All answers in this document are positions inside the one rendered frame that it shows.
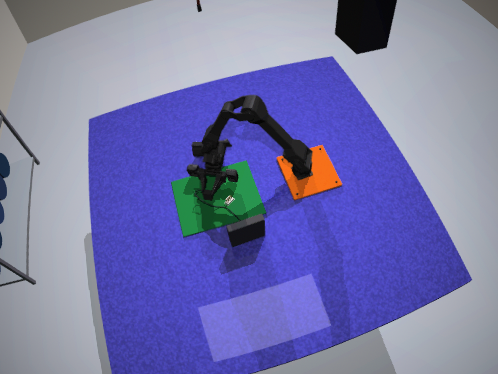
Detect green circuit board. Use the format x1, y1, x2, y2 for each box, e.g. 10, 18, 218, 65
171, 160, 266, 237

